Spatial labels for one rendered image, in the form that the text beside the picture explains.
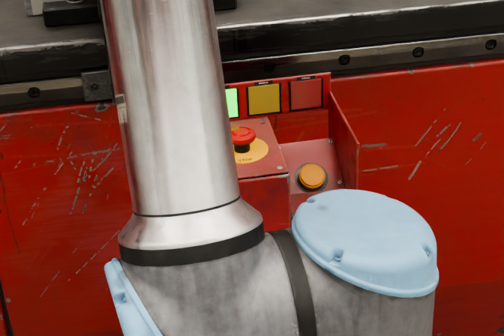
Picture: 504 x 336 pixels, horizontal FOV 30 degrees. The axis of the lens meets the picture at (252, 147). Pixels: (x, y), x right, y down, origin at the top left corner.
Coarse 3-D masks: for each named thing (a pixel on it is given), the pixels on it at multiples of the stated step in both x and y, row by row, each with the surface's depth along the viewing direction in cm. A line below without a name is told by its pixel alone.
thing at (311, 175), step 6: (306, 168) 134; (312, 168) 134; (318, 168) 134; (300, 174) 133; (306, 174) 133; (312, 174) 133; (318, 174) 133; (324, 174) 134; (300, 180) 133; (306, 180) 133; (312, 180) 133; (318, 180) 133; (324, 180) 133; (306, 186) 133; (312, 186) 133; (318, 186) 133
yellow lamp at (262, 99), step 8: (248, 88) 134; (256, 88) 134; (264, 88) 135; (272, 88) 135; (248, 96) 135; (256, 96) 135; (264, 96) 135; (272, 96) 135; (256, 104) 136; (264, 104) 136; (272, 104) 136; (256, 112) 136; (264, 112) 136
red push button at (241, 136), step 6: (234, 132) 128; (240, 132) 128; (246, 132) 128; (252, 132) 128; (234, 138) 127; (240, 138) 127; (246, 138) 127; (252, 138) 127; (234, 144) 127; (240, 144) 127; (246, 144) 127; (234, 150) 129; (240, 150) 128; (246, 150) 128
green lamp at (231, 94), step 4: (232, 88) 134; (228, 92) 134; (232, 92) 134; (228, 96) 134; (232, 96) 134; (236, 96) 134; (228, 100) 134; (232, 100) 135; (236, 100) 135; (228, 104) 135; (232, 104) 135; (236, 104) 135; (228, 108) 135; (232, 108) 135; (236, 108) 135; (232, 112) 136; (236, 112) 136; (232, 116) 136
